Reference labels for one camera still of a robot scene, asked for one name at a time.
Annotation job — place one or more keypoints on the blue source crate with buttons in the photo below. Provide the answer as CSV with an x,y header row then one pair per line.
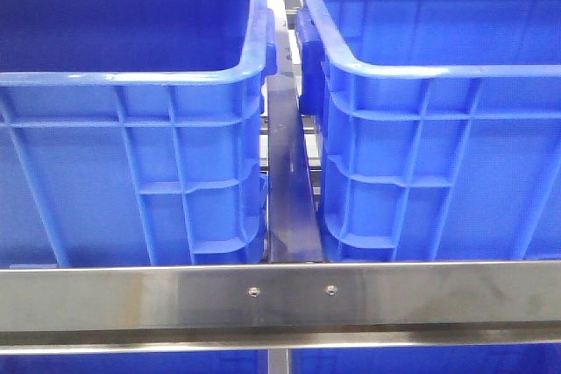
x,y
130,132

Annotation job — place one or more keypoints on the steel divider bar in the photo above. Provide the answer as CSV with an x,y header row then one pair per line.
x,y
293,231

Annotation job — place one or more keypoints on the blue target crate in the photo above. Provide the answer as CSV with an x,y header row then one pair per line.
x,y
441,129

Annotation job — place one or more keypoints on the lower blue crate left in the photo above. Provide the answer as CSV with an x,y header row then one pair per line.
x,y
226,361

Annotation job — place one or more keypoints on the lower blue crate right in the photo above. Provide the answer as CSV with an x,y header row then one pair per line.
x,y
520,358

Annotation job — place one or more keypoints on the stainless steel front rail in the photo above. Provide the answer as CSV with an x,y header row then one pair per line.
x,y
290,306

